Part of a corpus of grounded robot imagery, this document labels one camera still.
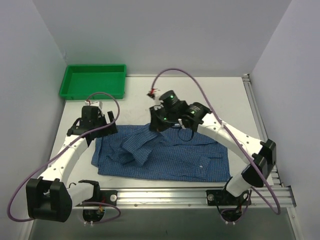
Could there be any blue checked long sleeve shirt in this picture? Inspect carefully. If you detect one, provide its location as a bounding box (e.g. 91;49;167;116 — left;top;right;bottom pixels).
91;124;231;183

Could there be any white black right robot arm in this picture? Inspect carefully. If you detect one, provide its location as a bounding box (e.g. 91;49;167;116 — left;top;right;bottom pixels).
147;89;276;205

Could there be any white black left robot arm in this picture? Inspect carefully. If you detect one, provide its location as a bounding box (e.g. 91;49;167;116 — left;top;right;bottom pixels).
25;101;118;223

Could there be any green plastic tray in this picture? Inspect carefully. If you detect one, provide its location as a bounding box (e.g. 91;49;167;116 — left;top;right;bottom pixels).
59;64;127;101

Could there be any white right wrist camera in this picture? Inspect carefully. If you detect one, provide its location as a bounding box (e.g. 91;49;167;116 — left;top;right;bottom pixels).
147;88;164;111

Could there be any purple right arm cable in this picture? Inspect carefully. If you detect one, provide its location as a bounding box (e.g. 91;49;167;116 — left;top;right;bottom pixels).
149;67;281;215

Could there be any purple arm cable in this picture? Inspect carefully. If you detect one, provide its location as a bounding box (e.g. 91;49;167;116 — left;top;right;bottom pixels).
149;67;281;215
6;92;121;223

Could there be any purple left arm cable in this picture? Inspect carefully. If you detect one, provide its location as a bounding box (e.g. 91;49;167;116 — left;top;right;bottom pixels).
6;92;121;223

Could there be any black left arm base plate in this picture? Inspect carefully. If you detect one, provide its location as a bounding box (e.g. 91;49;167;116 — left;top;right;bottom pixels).
82;190;118;206

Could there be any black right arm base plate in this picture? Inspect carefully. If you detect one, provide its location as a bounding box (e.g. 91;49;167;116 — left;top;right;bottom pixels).
206;188;252;207

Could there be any aluminium right side rail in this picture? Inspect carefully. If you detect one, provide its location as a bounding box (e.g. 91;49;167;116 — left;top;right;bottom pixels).
242;74;284;187

